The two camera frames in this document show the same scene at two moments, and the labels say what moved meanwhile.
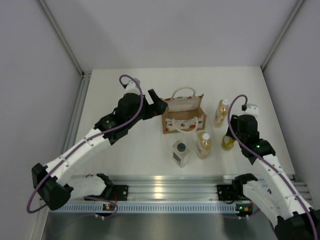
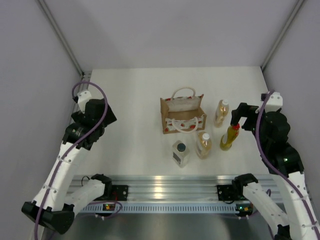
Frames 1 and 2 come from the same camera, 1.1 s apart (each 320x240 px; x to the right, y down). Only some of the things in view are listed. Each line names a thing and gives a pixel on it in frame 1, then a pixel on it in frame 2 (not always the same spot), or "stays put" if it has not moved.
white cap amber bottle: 204,145 stays put
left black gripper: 157,108 to 109,117
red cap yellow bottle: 227,142 stays put
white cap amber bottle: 221,113 stays put
